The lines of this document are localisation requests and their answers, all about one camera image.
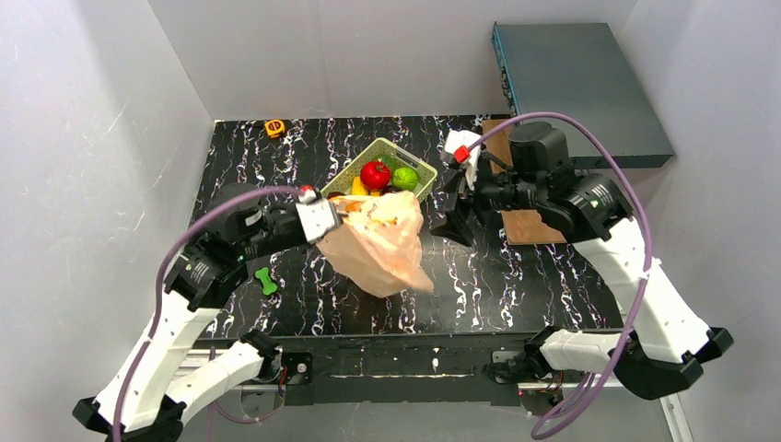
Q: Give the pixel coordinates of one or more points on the brown wooden board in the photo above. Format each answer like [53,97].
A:
[523,224]

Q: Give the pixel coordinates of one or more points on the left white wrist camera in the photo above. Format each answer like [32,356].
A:
[317,215]

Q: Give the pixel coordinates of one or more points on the translucent peach plastic bag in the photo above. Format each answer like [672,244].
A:
[378,244]

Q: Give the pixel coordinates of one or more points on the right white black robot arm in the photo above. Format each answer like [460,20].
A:
[667,345]

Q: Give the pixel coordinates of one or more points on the dark purple fake plum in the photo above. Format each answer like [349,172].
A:
[390,190]

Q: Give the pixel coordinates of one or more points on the red fake apple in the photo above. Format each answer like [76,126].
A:
[375,175]

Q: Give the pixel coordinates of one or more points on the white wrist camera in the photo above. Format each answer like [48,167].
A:
[462,152]
[317,215]

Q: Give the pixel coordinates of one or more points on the yellow fake banana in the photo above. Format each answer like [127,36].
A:
[358,187]

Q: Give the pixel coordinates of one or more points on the grey metal box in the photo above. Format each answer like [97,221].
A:
[579,70]

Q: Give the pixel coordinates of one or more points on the green fake lime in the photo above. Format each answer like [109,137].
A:
[405,179]

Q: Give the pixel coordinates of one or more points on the green bone-shaped toy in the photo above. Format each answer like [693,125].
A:
[268,285]

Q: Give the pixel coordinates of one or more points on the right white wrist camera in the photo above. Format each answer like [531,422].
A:
[462,152]

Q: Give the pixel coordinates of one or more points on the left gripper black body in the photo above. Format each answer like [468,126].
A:
[288,221]

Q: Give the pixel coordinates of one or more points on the pale green plastic basket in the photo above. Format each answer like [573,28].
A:
[382,149]

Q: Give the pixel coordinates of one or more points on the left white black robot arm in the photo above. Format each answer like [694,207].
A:
[147,400]

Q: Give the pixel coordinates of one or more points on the orange tape measure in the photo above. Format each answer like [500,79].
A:
[275,128]

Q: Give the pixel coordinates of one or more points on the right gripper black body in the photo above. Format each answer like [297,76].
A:
[462,199]

